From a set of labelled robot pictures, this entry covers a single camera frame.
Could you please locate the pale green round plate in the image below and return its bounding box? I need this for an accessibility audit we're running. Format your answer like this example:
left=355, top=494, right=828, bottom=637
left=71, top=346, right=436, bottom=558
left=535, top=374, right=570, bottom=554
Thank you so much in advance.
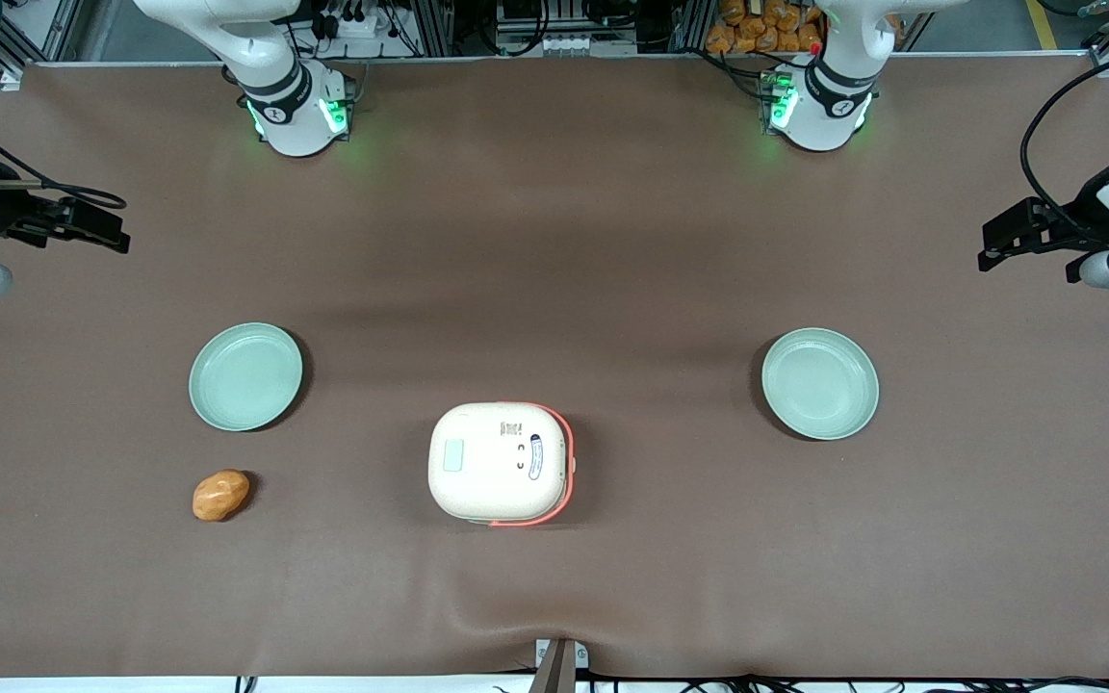
left=189, top=322, right=305, bottom=432
left=761, top=328, right=881, bottom=442

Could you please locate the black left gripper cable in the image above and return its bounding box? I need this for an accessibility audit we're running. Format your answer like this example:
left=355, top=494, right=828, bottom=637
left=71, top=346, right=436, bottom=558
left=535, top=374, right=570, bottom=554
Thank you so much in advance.
left=1019, top=43, right=1109, bottom=230

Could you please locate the brown table mat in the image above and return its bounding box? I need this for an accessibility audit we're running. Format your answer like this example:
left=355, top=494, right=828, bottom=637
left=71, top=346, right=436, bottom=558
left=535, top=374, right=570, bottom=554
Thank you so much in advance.
left=0, top=53, right=1109, bottom=680

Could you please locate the aluminium profile post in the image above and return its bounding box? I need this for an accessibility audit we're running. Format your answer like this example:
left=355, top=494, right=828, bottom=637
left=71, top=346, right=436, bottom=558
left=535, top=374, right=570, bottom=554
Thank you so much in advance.
left=528, top=637, right=591, bottom=693

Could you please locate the aluminium frame rack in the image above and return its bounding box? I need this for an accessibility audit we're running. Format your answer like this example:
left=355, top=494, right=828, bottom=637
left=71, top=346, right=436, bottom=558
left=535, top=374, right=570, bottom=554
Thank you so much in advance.
left=400, top=0, right=709, bottom=59

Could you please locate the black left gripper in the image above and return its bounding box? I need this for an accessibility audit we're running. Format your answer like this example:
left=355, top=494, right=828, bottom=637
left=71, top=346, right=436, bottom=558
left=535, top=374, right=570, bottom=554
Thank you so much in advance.
left=977, top=195, right=1109, bottom=272

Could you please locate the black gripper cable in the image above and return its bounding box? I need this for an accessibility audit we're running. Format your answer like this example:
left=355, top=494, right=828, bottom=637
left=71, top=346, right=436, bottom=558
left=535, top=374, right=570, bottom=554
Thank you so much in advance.
left=0, top=96, right=129, bottom=211
left=1019, top=43, right=1109, bottom=230

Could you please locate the white power strip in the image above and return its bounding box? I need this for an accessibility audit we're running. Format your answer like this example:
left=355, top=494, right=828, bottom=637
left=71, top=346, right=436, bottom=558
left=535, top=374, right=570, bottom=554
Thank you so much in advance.
left=316, top=0, right=394, bottom=41

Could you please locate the orange-brown bread roll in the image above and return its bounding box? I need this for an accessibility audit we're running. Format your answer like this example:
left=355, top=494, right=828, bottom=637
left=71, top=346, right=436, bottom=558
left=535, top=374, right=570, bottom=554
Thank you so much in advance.
left=192, top=469, right=252, bottom=523

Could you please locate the orange snack bags pile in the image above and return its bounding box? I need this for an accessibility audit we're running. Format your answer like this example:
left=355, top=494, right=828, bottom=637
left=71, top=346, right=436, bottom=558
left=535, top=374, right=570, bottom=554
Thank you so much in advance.
left=706, top=0, right=827, bottom=56

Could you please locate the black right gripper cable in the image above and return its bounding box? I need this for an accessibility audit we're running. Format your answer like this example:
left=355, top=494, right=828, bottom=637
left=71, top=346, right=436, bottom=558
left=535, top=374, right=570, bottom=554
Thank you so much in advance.
left=0, top=96, right=129, bottom=211

